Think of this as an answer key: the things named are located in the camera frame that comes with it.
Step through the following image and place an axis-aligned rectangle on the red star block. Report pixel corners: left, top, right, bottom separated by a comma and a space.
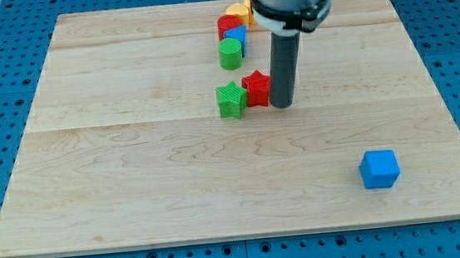
241, 70, 271, 107

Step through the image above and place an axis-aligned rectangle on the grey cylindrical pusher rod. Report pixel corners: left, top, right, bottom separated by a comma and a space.
270, 32, 299, 109

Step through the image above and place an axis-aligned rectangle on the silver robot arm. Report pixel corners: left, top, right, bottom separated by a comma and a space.
250, 0, 333, 37

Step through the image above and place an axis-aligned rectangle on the yellow block behind arm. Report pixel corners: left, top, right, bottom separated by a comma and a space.
243, 0, 255, 25

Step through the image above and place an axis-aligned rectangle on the green star block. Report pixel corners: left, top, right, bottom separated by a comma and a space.
215, 81, 248, 119

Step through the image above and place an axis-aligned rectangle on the green cylinder block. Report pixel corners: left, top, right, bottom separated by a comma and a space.
218, 37, 242, 71

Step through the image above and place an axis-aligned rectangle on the blue triangle block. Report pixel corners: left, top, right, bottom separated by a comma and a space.
224, 25, 248, 57

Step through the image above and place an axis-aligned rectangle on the light wooden board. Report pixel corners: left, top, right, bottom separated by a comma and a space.
0, 0, 460, 258

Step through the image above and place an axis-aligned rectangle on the red cylinder block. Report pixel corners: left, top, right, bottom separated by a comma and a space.
216, 14, 242, 41

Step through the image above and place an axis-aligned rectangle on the yellow heart block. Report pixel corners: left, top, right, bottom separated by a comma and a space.
225, 2, 250, 26

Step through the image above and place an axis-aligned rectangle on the blue cube block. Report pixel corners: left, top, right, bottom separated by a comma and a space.
359, 149, 401, 190

